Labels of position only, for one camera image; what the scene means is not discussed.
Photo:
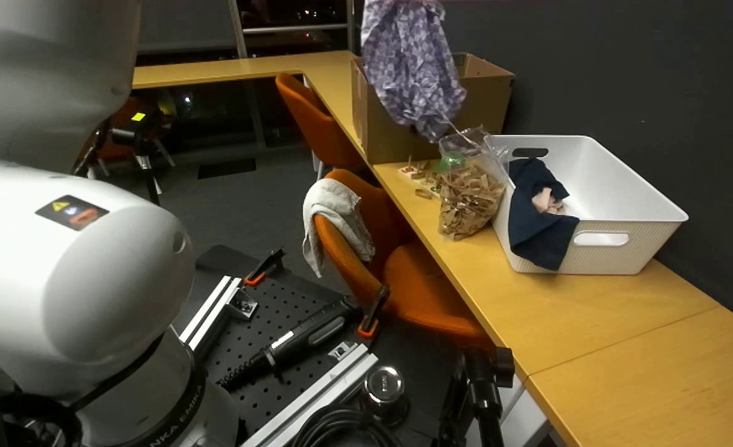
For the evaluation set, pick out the short aluminium rail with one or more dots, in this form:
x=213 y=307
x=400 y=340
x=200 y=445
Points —
x=211 y=311

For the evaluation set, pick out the black pen-shaped tool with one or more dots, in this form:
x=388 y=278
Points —
x=290 y=349

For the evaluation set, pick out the clear bag of wooden pieces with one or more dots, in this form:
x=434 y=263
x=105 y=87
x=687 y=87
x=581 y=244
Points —
x=468 y=200

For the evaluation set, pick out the pale pink clothing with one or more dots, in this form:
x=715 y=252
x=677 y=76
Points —
x=547 y=200

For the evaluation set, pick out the metal cylinder weight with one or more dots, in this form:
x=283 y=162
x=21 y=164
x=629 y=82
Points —
x=382 y=386

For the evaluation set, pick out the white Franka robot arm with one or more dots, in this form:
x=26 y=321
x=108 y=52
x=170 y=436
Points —
x=68 y=288

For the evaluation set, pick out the black tripod stand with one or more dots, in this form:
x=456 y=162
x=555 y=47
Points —
x=472 y=399

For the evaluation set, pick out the purple white checkered cloth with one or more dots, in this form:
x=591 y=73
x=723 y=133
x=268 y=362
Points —
x=410 y=65

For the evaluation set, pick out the navy blue clothing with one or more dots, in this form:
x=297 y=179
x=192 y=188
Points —
x=540 y=237

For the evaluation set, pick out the black perforated breadboard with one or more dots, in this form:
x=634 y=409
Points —
x=257 y=332

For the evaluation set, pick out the long aluminium rail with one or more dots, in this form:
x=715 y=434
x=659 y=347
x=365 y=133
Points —
x=316 y=394

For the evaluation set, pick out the brown cardboard box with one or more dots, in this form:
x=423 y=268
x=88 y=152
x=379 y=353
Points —
x=381 y=126

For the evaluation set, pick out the white plastic basket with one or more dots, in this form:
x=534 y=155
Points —
x=639 y=214

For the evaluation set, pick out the white terry towel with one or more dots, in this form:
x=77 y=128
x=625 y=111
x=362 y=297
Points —
x=331 y=211

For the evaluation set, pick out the orange fabric chair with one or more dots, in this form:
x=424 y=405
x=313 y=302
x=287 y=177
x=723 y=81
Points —
x=415 y=281
x=316 y=126

